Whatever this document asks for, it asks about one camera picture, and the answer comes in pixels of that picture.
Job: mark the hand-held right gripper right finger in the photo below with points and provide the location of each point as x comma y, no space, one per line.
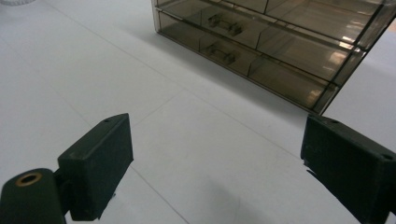
348,165

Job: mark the smoky clear drawer cabinet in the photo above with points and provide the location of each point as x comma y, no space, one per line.
355,67

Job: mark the light wooden strip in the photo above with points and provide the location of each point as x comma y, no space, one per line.
393,26

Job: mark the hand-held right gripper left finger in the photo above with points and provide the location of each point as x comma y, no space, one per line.
96,165

